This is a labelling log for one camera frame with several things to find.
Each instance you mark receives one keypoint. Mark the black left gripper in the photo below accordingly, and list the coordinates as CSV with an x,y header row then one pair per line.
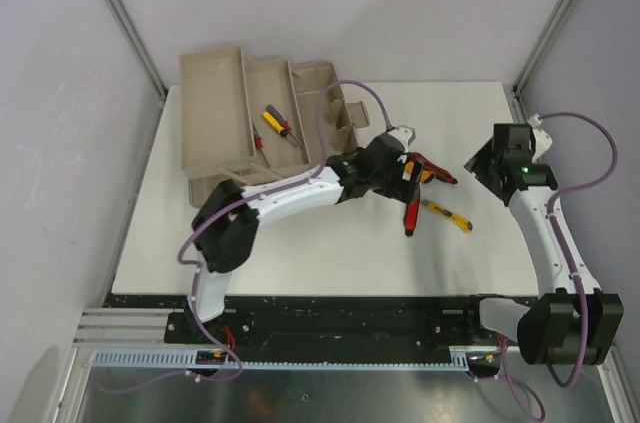
x,y
402,190

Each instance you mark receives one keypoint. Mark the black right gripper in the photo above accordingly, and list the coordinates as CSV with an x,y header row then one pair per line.
x,y
479,162

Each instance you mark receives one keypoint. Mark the yellow handle screwdriver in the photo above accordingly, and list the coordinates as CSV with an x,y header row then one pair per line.
x,y
275,124

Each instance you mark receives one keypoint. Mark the small blue red screwdriver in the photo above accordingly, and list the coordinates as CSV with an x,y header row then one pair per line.
x,y
291,138

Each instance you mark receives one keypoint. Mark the large blue red screwdriver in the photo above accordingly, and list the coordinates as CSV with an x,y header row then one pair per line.
x,y
258,142

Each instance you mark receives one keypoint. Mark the beige plastic tool box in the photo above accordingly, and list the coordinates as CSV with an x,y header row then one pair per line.
x,y
224,92

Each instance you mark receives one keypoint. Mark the red folding knife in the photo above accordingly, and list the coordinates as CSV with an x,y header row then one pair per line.
x,y
411,217

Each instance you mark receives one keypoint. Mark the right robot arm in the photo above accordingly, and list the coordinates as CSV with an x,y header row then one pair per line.
x,y
573,319

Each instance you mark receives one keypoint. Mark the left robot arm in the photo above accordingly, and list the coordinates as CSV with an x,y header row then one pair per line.
x,y
225,228

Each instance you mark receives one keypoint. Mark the red black utility knife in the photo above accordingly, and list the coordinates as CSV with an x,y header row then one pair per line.
x,y
442,175

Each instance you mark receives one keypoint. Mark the yellow utility knife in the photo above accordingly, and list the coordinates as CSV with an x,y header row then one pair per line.
x,y
428,173

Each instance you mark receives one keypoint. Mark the yellow black box cutter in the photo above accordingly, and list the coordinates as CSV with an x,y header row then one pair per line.
x,y
459,221

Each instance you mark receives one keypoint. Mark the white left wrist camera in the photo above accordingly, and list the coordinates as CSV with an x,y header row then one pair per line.
x,y
404,135

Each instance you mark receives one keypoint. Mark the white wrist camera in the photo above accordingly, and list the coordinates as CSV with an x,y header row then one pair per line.
x,y
404,135
542,139

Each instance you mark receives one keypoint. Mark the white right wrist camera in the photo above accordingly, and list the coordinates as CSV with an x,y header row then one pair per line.
x,y
542,139

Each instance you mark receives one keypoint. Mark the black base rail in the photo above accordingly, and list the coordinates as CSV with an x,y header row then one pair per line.
x,y
314,329

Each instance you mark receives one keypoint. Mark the white cable duct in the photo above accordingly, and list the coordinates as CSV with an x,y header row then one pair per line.
x,y
454,359

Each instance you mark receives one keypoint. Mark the right aluminium frame post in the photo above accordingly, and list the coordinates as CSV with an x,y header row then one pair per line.
x,y
550,30

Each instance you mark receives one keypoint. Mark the aluminium frame post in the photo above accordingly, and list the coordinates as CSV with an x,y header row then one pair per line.
x,y
550,30
128,28

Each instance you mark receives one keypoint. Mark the left aluminium frame post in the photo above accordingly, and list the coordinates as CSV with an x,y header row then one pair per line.
x,y
128,28

